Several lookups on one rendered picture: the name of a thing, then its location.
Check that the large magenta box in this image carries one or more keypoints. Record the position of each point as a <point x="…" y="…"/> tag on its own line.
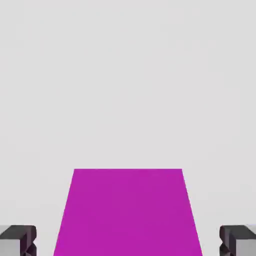
<point x="128" y="212"/>

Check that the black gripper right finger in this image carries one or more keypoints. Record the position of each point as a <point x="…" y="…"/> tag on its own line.
<point x="238" y="239"/>

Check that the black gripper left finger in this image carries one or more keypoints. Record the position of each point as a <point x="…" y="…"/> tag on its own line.
<point x="18" y="239"/>

